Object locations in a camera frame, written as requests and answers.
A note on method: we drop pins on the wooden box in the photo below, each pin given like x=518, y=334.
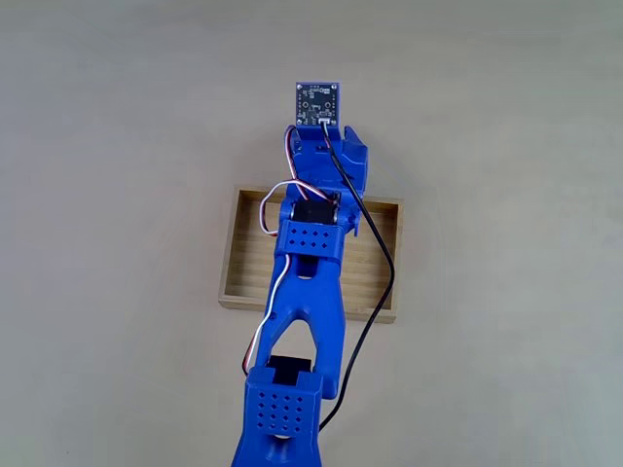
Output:
x=250, y=265

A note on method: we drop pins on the camera circuit board, blue mount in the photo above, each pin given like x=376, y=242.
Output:
x=317, y=103

